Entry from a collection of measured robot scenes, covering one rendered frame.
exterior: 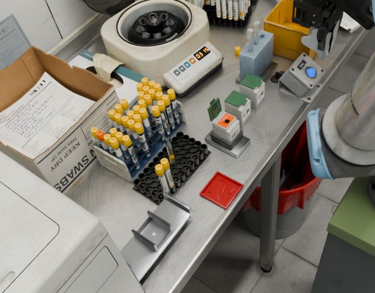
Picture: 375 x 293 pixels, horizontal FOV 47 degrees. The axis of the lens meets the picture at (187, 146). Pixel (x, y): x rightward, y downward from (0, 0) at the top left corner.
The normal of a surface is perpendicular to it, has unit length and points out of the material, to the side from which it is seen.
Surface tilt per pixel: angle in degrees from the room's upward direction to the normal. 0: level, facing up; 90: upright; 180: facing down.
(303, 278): 0
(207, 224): 0
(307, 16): 90
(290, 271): 0
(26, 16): 90
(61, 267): 89
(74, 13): 90
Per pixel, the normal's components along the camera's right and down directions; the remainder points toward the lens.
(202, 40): 0.69, 0.51
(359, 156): -0.20, 0.47
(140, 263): -0.13, -0.60
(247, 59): -0.55, 0.70
